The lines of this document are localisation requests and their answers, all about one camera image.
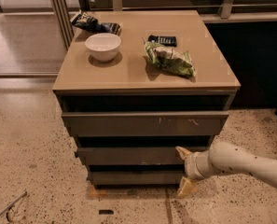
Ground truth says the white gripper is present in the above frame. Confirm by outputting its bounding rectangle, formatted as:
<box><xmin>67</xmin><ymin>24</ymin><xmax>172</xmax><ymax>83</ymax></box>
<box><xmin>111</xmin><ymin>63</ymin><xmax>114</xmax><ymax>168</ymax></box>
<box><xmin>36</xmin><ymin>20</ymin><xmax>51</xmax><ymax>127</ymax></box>
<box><xmin>175</xmin><ymin>147</ymin><xmax>215</xmax><ymax>199</ymax></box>

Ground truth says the black snack packet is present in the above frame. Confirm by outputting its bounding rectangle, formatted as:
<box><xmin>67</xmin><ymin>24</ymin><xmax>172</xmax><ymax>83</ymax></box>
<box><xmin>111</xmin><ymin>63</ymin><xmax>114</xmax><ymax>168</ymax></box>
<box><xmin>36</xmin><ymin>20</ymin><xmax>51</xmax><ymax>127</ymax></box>
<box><xmin>148</xmin><ymin>35</ymin><xmax>177</xmax><ymax>47</ymax></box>

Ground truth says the dark blue chip bag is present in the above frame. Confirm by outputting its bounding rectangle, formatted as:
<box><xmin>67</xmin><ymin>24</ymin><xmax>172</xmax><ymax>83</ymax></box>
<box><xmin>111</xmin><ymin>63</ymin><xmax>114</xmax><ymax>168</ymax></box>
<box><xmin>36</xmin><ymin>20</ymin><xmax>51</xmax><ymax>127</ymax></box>
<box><xmin>70</xmin><ymin>11</ymin><xmax>121</xmax><ymax>35</ymax></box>

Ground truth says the grey top drawer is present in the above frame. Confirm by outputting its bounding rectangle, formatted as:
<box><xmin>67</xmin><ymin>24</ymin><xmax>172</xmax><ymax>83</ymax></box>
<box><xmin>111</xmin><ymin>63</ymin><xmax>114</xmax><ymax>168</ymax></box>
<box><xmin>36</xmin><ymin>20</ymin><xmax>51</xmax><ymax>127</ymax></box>
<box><xmin>62</xmin><ymin>111</ymin><xmax>229</xmax><ymax>137</ymax></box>

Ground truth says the grey bottom drawer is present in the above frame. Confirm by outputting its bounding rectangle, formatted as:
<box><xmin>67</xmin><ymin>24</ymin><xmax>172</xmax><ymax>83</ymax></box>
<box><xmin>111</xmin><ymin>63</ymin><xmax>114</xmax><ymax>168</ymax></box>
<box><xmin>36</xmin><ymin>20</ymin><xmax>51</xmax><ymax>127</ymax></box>
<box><xmin>89</xmin><ymin>171</ymin><xmax>184</xmax><ymax>186</ymax></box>

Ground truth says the grey drawer cabinet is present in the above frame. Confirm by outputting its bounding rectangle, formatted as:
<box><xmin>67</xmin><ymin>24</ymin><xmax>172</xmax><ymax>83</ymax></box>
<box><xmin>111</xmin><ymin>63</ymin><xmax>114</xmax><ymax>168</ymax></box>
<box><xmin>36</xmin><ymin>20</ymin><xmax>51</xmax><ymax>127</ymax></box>
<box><xmin>52</xmin><ymin>9</ymin><xmax>242</xmax><ymax>190</ymax></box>

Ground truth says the green chip bag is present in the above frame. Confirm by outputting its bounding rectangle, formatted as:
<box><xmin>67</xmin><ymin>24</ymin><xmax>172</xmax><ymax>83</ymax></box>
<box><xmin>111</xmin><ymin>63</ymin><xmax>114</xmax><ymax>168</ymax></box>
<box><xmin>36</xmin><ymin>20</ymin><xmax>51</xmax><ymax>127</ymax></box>
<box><xmin>145</xmin><ymin>41</ymin><xmax>196</xmax><ymax>78</ymax></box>

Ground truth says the metal window frame post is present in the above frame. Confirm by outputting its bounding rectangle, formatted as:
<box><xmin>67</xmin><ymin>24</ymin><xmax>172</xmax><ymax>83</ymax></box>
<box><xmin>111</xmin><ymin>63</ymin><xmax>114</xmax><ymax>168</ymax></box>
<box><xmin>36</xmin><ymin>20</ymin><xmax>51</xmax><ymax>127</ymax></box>
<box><xmin>50</xmin><ymin>0</ymin><xmax>74</xmax><ymax>49</ymax></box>

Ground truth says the grey drawer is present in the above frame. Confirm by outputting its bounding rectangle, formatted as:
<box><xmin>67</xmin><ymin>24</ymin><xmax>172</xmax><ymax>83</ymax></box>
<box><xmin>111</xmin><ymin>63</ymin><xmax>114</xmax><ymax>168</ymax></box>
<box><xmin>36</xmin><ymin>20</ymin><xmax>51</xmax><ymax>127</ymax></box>
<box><xmin>89</xmin><ymin>171</ymin><xmax>184</xmax><ymax>186</ymax></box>
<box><xmin>75</xmin><ymin>147</ymin><xmax>183</xmax><ymax>165</ymax></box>
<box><xmin>62</xmin><ymin>111</ymin><xmax>229</xmax><ymax>137</ymax></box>

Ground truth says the metal rod on floor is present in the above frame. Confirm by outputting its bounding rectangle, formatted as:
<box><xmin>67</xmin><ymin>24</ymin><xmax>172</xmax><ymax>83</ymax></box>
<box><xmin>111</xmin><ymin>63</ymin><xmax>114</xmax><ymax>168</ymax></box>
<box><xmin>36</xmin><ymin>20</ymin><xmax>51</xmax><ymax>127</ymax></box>
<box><xmin>0</xmin><ymin>191</ymin><xmax>27</xmax><ymax>216</ymax></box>

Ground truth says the metal railing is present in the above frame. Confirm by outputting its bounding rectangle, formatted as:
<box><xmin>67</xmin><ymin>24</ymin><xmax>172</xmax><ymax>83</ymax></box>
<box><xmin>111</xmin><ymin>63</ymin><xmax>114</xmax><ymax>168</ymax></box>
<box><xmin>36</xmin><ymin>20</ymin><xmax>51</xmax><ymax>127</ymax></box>
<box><xmin>87</xmin><ymin>0</ymin><xmax>277</xmax><ymax>21</ymax></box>

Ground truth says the white ceramic bowl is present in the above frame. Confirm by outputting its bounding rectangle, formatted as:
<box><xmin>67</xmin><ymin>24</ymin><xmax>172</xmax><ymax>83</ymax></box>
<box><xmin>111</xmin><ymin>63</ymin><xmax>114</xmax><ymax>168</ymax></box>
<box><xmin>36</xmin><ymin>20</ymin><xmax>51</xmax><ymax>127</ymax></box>
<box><xmin>85</xmin><ymin>33</ymin><xmax>121</xmax><ymax>62</ymax></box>

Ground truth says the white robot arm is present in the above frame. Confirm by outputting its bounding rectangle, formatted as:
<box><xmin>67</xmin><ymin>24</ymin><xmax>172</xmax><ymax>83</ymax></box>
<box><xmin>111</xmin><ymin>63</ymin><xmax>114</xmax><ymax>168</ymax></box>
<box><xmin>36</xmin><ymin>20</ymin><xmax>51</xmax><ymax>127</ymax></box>
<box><xmin>175</xmin><ymin>142</ymin><xmax>277</xmax><ymax>198</ymax></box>

